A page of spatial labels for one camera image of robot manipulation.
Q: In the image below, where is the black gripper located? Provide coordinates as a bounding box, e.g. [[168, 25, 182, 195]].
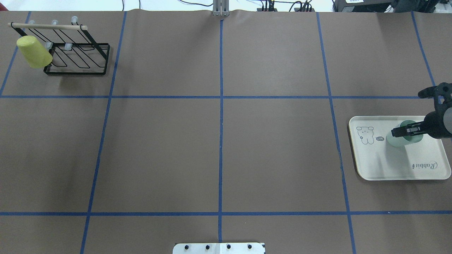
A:
[[391, 83, 452, 139]]

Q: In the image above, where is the pale green cup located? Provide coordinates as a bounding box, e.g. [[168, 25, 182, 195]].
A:
[[386, 120, 423, 147]]

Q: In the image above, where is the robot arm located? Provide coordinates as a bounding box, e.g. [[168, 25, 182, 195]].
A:
[[391, 82, 452, 139]]

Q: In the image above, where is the cream rabbit tray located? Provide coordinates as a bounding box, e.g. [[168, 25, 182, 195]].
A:
[[348, 116, 451, 181]]

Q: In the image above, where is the yellow cup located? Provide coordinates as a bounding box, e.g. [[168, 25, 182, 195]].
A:
[[16, 35, 52, 68]]

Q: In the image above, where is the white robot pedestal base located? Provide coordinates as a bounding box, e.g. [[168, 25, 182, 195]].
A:
[[172, 242, 266, 254]]

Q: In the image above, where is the aluminium frame post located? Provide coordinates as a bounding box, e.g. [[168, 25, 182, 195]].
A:
[[213, 0, 230, 17]]

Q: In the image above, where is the black wire cup rack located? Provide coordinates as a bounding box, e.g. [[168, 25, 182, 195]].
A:
[[8, 16, 111, 75]]

